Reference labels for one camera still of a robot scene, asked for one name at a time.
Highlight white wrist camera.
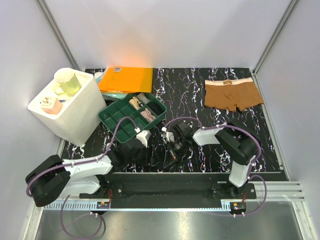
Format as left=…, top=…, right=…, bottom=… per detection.
left=134, top=127, right=151, bottom=148
left=161, top=127, right=175, bottom=143

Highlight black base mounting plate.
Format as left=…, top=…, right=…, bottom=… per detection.
left=47, top=171, right=288, bottom=210

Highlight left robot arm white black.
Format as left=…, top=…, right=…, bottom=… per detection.
left=25, top=138, right=150, bottom=207

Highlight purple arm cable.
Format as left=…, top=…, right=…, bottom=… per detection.
left=163, top=116, right=268, bottom=217
left=25, top=116, right=141, bottom=238

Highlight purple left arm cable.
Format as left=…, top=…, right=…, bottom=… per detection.
left=25, top=116, right=141, bottom=238

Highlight beige rolled sock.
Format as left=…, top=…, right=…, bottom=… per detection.
left=129, top=96, right=145, bottom=110

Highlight black underwear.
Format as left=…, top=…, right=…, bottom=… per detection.
left=149, top=142, right=179, bottom=169

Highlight grey rolled sock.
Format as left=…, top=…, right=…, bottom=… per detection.
left=136, top=92, right=150, bottom=104

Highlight orange and teal folders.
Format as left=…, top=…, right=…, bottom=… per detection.
left=94, top=66, right=153, bottom=101

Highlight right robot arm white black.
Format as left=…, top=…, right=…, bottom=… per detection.
left=162, top=121, right=261, bottom=199

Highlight aluminium front rail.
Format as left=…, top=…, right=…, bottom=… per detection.
left=43, top=181, right=304, bottom=213

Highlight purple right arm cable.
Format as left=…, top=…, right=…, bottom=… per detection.
left=163, top=116, right=268, bottom=217

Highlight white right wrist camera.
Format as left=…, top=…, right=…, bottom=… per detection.
left=161, top=127, right=175, bottom=143

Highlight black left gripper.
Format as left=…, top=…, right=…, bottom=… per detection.
left=126, top=143, right=160, bottom=167

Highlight yellow green cup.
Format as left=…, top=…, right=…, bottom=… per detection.
left=52, top=67, right=82, bottom=97

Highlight pink rolled sock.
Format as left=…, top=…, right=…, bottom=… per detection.
left=140, top=108, right=156, bottom=123

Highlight brown boxer briefs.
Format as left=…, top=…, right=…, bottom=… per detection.
left=204, top=77, right=264, bottom=112

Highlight green divided organizer tray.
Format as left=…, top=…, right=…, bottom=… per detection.
left=98, top=93, right=167, bottom=144

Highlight white storage bin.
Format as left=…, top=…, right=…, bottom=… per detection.
left=27, top=70, right=107, bottom=146

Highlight pink box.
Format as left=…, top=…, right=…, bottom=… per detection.
left=40, top=97, right=63, bottom=115

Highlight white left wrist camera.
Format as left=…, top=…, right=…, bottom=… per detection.
left=134, top=127, right=151, bottom=148

